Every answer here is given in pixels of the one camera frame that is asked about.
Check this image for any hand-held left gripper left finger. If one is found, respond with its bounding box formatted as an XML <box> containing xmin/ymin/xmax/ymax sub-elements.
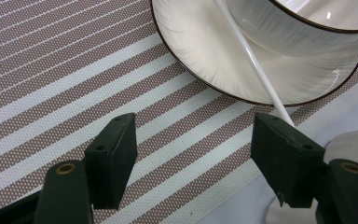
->
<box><xmin>83</xmin><ymin>112</ymin><xmax>138</xmax><ymax>210</ymax></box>

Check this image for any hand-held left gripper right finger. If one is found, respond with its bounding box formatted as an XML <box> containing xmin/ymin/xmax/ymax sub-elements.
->
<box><xmin>250</xmin><ymin>112</ymin><xmax>325</xmax><ymax>209</ymax></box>

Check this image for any single white chopstick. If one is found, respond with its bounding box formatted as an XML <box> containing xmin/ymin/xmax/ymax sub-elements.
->
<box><xmin>213</xmin><ymin>0</ymin><xmax>296</xmax><ymax>127</ymax></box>

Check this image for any white bowl black rim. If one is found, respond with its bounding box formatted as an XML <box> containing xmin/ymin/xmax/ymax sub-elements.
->
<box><xmin>225</xmin><ymin>0</ymin><xmax>358</xmax><ymax>59</ymax></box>

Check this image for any white plate black rim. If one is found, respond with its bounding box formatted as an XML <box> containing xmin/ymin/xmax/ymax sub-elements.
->
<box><xmin>150</xmin><ymin>0</ymin><xmax>358</xmax><ymax>106</ymax></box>

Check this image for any light blue table mat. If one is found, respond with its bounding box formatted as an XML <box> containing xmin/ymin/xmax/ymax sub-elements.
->
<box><xmin>195</xmin><ymin>88</ymin><xmax>358</xmax><ymax>224</ymax></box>

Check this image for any striped placemat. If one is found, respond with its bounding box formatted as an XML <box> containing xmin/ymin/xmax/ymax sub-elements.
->
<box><xmin>0</xmin><ymin>0</ymin><xmax>358</xmax><ymax>224</ymax></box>

